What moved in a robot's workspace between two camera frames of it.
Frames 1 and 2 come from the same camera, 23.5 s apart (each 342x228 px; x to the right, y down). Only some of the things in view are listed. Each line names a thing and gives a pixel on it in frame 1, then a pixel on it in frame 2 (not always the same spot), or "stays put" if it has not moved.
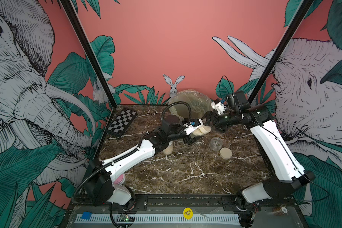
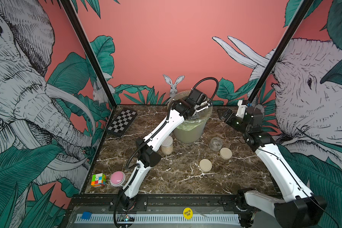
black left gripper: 188,140 -> 185,99
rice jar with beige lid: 215,143 stays put
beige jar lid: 225,153 stays put
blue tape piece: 86,215 stays put
